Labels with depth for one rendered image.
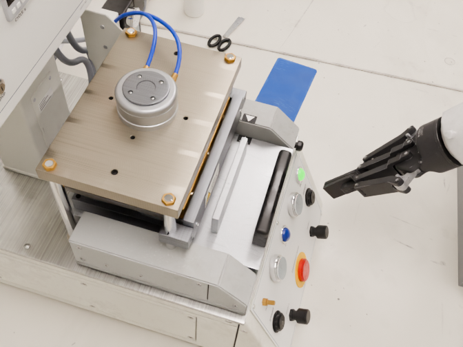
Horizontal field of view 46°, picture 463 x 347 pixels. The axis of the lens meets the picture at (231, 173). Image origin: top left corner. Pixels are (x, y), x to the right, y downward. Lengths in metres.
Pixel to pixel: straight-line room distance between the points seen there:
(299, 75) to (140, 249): 0.70
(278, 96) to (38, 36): 0.67
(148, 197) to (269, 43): 0.80
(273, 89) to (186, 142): 0.60
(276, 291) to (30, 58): 0.49
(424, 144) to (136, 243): 0.42
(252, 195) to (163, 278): 0.18
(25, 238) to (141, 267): 0.20
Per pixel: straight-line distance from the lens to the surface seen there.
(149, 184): 0.65
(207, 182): 0.72
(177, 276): 0.72
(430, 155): 0.80
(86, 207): 0.79
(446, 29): 1.55
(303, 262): 0.95
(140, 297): 0.82
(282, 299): 0.89
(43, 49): 0.72
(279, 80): 1.28
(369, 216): 1.10
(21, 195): 0.89
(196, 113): 0.72
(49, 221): 0.86
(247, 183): 0.82
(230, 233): 0.78
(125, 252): 0.73
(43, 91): 0.80
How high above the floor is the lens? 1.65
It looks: 55 degrees down
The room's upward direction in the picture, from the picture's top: 6 degrees clockwise
